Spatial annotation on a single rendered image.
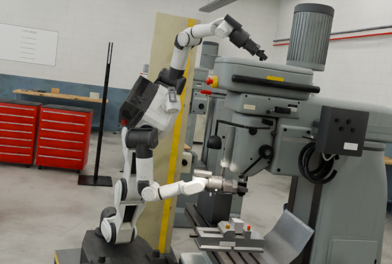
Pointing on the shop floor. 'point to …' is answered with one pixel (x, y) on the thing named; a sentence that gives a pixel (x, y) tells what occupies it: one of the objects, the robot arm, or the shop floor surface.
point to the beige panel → (165, 232)
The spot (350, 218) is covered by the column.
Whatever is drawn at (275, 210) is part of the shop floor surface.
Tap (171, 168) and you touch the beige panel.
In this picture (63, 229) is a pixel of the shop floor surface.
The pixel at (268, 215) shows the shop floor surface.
